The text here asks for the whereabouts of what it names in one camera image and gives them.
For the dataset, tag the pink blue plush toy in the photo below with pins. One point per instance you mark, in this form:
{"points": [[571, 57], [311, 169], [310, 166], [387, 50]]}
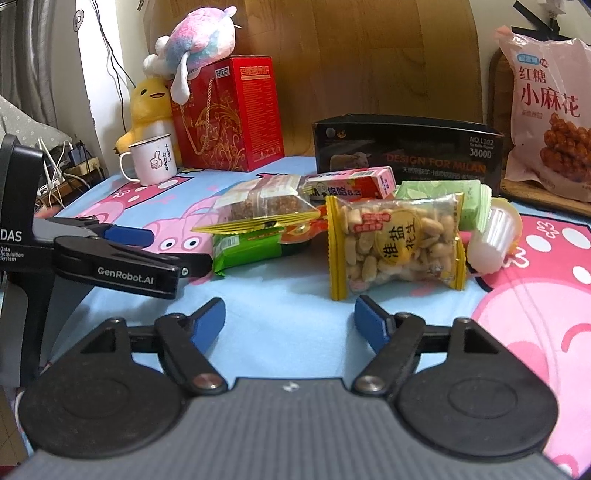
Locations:
{"points": [[203, 37]]}

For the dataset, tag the black storage box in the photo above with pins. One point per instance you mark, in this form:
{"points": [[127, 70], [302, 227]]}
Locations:
{"points": [[416, 148]]}

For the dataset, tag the yellow lid jelly cup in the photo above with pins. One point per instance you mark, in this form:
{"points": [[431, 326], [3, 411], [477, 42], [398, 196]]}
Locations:
{"points": [[487, 250]]}

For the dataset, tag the pink cheese snack box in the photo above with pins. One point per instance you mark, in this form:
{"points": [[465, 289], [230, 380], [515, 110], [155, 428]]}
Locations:
{"points": [[356, 184]]}

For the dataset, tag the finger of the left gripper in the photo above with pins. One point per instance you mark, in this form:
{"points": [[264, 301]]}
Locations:
{"points": [[128, 236], [194, 265]]}

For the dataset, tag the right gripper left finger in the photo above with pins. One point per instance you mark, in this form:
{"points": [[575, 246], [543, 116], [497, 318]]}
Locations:
{"points": [[121, 388]]}

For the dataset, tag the yellow duck plush toy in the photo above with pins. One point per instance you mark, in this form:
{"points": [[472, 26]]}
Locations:
{"points": [[151, 116]]}

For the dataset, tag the white enamel mug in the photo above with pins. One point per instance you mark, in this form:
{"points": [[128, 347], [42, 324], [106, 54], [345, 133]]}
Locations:
{"points": [[153, 161]]}

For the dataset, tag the wooden headboard panel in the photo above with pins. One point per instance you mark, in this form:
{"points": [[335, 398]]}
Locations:
{"points": [[413, 58]]}

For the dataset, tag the salted peanuts bag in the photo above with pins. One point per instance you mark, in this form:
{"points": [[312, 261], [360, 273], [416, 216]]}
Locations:
{"points": [[374, 242]]}

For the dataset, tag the pink twisted dough snack bag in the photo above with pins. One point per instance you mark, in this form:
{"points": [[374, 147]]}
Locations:
{"points": [[550, 123]]}

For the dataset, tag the clear yellow cracker bag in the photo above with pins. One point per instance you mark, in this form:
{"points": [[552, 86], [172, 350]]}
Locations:
{"points": [[266, 202]]}

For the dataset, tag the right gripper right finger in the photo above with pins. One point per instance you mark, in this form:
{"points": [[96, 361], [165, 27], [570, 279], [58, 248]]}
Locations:
{"points": [[455, 388]]}

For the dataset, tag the orange snack packet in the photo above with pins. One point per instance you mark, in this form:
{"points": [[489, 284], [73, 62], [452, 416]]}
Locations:
{"points": [[296, 234]]}

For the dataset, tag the cartoon pig blanket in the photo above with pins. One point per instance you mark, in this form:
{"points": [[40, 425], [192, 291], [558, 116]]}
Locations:
{"points": [[282, 323]]}

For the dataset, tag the red gift box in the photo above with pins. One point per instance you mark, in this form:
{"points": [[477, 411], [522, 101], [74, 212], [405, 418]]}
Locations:
{"points": [[231, 120]]}

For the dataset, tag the green snack packet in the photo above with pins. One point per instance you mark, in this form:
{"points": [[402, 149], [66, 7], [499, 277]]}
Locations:
{"points": [[251, 247]]}

